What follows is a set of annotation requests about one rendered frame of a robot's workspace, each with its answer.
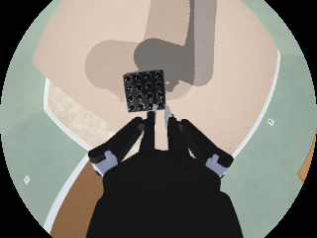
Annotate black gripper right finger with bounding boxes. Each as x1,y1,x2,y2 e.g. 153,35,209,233
164,105,234,179

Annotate black square box with knobs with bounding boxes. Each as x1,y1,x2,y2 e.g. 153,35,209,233
123,69,165,113

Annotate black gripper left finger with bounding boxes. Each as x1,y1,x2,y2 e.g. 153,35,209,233
87,105,157,179

